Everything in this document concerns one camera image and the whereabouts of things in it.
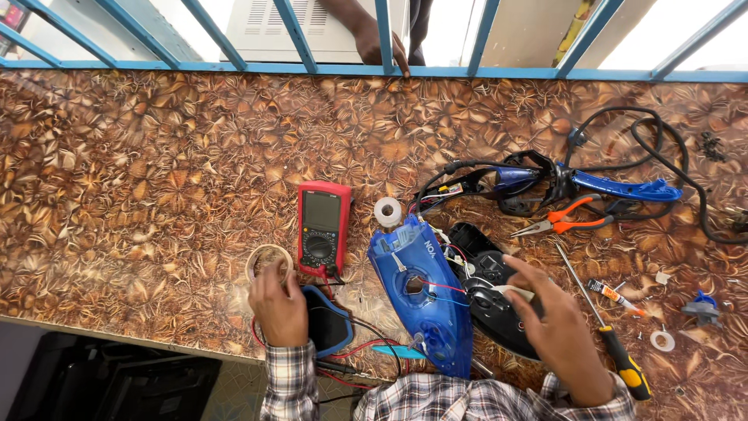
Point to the person's left hand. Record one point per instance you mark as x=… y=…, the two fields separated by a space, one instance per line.
x=280 y=310

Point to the person's right hand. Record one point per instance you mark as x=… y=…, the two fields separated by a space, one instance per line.
x=567 y=333

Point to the person's left fingers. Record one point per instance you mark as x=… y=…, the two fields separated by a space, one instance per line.
x=273 y=276

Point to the beige tape roll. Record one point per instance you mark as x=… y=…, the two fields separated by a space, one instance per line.
x=257 y=260

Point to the white tape strip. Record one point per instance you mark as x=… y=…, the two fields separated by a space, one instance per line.
x=517 y=291

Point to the red digital multimeter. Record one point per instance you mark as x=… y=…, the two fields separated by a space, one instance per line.
x=323 y=225

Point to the black pouch blue rim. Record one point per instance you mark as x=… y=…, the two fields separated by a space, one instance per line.
x=328 y=324

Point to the red multimeter lead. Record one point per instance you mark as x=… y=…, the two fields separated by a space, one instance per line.
x=356 y=349

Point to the white thread spool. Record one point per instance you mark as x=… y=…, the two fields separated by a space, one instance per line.
x=387 y=211

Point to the black multimeter lead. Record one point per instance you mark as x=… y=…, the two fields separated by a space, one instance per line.
x=385 y=345

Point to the teal plastic tool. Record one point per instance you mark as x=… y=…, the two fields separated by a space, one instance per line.
x=400 y=352

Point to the blue iron water tank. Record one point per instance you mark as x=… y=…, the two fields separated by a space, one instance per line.
x=423 y=275

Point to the black case under table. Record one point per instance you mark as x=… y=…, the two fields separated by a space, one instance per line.
x=117 y=380

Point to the plaid shirt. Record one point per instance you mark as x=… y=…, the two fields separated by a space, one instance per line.
x=444 y=400

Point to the blue metal window grille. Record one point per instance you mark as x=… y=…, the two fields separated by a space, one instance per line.
x=327 y=71

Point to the black iron base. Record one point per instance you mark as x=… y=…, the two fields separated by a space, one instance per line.
x=496 y=316

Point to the white appliance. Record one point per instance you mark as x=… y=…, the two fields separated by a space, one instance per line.
x=274 y=26

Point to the small glue tube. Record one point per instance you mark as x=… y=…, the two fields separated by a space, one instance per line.
x=610 y=293

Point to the yellow black screwdriver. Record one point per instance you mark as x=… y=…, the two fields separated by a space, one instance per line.
x=625 y=362

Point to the small white tape roll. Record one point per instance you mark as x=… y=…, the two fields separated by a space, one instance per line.
x=662 y=341

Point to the blue grey plastic knob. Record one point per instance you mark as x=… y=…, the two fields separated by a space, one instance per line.
x=703 y=308

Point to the pile of black screws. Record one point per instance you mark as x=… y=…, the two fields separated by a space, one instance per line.
x=713 y=146

